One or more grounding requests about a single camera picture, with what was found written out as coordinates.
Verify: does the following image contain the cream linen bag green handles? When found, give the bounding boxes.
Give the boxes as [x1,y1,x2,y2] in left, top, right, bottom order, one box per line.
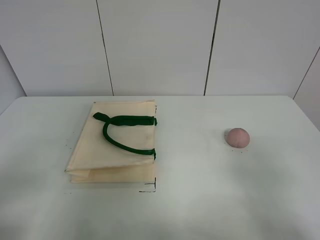
[65,100,158,184]

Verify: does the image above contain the pink peach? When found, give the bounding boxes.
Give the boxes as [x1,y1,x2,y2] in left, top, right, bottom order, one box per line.
[225,128,251,149]

